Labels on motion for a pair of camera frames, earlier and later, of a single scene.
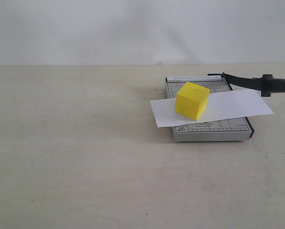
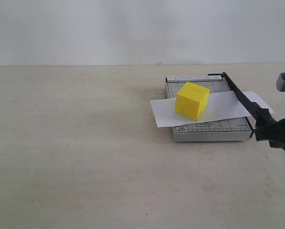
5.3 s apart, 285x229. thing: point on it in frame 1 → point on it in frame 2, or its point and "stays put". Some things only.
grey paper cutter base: x=232 y=130 stays put
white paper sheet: x=219 y=106 stays put
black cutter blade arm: x=267 y=84 → x=250 y=106
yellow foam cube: x=191 y=100 stays put
